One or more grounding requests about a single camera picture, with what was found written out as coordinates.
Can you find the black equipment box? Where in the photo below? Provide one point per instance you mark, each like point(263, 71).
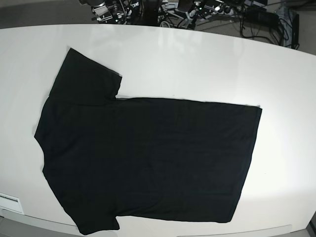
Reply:
point(262, 18)

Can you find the black T-shirt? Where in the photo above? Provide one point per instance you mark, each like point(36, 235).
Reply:
point(168, 159)

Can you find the white label plate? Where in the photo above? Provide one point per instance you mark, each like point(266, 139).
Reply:
point(11, 203)

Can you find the black central stand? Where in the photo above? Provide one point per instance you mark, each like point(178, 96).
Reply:
point(150, 12)

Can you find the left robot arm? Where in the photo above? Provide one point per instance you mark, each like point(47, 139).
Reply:
point(202, 10)

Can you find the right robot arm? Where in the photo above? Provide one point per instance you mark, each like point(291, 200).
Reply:
point(107, 11)

